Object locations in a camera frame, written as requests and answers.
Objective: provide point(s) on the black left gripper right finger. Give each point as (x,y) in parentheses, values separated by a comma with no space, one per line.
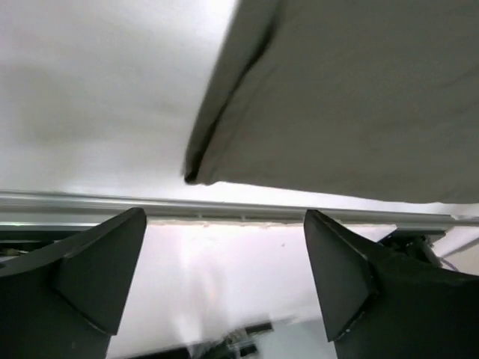
(379,303)

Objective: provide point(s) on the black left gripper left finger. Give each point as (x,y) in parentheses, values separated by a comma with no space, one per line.
(66,300)

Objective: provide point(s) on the olive green shorts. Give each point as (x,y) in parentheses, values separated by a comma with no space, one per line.
(369,99)

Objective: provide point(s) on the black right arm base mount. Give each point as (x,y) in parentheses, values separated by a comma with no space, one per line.
(417,244)

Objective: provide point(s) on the aluminium front rail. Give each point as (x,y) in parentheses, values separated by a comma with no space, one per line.
(43,208)

